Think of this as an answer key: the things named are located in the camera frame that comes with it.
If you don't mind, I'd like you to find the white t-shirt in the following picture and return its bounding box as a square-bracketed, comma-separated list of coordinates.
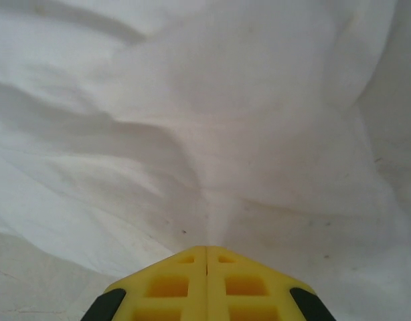
[0, 0, 411, 321]

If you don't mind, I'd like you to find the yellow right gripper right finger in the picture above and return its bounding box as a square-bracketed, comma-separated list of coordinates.
[205, 245, 337, 321]

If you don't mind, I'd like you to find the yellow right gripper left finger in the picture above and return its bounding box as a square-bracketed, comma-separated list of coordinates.
[81, 245, 207, 321]

